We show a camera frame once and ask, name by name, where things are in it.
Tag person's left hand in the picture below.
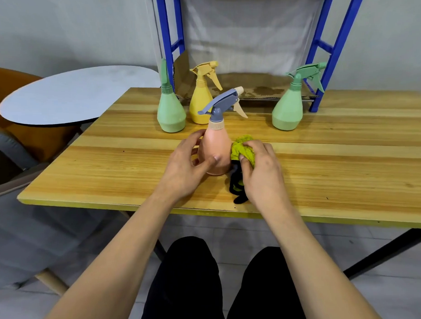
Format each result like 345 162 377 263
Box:
151 129 223 206

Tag person's right hand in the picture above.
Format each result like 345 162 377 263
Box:
238 138 296 221

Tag green and black cloth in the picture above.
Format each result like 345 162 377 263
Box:
227 134 259 205

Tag pink spray bottle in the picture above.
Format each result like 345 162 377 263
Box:
196 86 250 176

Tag green spray bottle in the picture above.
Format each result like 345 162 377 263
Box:
270 62 330 132
154 58 188 134

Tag yellow spray bottle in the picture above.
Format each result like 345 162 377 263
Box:
187 60 225 125

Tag blue metal shelf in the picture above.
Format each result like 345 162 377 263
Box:
155 0 372 118

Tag person's right forearm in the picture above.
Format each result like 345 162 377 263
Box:
266 206 382 319

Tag person's left forearm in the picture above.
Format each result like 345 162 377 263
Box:
29 188 188 319

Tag person's right leg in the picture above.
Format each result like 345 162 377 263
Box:
223 245 308 319

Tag person's leg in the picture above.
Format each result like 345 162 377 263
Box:
134 235 225 319
223 245 308 319

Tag person's left leg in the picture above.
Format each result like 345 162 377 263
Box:
134 235 225 319

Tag black metal table leg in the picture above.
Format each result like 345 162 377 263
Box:
153 239 168 262
342 227 421 280

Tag stained brown cardboard sheet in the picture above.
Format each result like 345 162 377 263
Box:
172 45 321 104

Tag round white side table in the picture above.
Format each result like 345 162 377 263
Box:
0 64 163 128

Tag white cloth backdrop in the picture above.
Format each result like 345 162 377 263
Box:
181 0 332 78

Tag brown chair with grey shell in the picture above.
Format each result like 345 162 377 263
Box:
0 140 126 298

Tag orange chair with grey shell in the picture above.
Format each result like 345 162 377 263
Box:
0 63 82 171

